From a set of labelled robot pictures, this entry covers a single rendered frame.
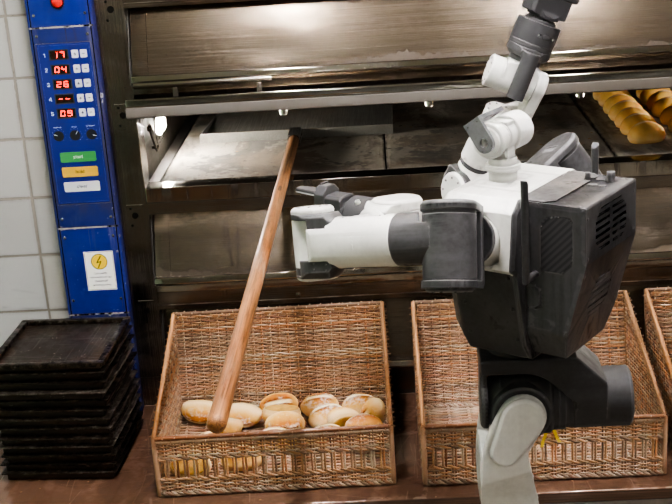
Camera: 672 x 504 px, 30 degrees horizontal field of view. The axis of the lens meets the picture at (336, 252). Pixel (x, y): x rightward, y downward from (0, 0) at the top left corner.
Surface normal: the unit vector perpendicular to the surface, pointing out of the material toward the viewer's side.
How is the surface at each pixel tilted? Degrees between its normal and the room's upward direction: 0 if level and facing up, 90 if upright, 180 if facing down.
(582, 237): 90
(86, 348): 0
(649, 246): 66
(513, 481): 114
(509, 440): 90
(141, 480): 0
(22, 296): 90
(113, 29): 90
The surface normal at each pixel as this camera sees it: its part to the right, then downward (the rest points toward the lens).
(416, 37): -0.04, -0.02
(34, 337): -0.07, -0.94
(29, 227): -0.02, 0.33
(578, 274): -0.59, 0.30
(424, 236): -0.47, -0.05
